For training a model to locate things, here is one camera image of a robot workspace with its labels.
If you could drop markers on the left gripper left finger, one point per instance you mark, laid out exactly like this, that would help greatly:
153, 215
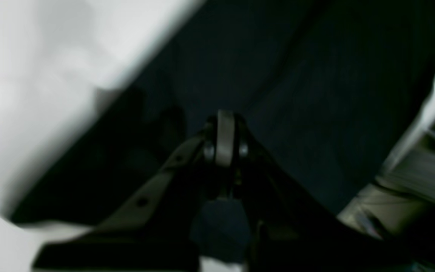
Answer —
149, 232

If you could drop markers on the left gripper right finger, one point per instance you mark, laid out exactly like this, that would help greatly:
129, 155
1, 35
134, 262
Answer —
292, 232

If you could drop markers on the black t-shirt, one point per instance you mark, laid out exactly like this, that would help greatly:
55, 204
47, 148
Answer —
327, 86

